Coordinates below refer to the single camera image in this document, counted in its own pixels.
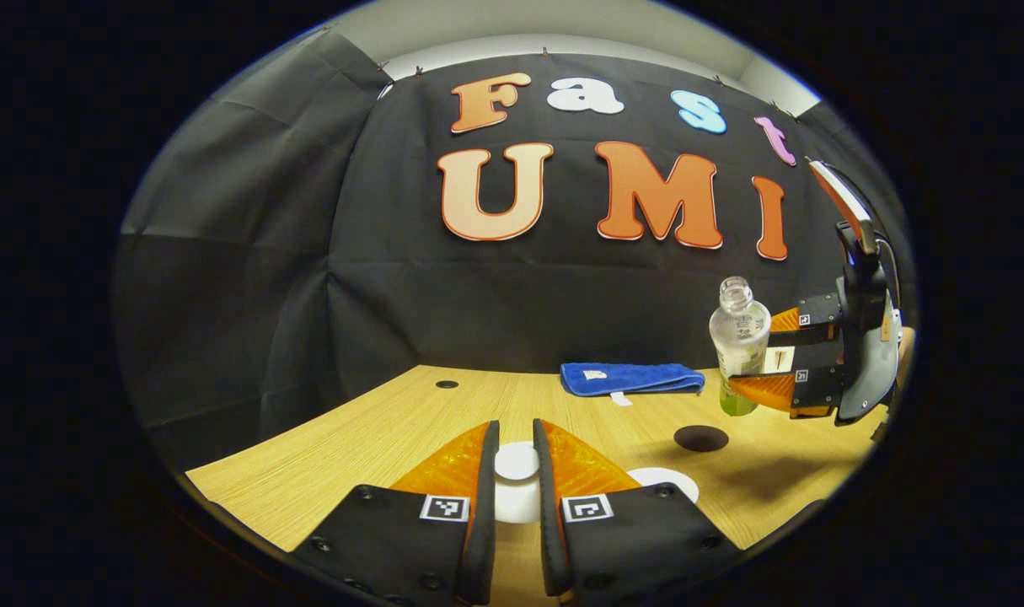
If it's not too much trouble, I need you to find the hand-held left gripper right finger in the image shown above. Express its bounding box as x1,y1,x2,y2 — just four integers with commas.
533,418,740,601

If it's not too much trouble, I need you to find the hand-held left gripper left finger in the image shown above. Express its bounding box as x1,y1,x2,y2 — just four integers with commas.
292,420,501,606

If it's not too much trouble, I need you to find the clear water bottle white label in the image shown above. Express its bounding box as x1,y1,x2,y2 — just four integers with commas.
709,277,772,417

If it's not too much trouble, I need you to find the dark round coaster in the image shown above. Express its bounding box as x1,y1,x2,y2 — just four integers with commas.
673,425,730,453

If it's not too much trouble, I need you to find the white teacup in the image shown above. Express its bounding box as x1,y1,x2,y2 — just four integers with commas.
625,466,700,505

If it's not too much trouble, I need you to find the blue folded towel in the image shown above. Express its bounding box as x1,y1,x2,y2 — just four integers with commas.
560,363,706,408

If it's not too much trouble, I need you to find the black backdrop cloth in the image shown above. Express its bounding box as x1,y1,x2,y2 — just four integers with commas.
115,25,913,473

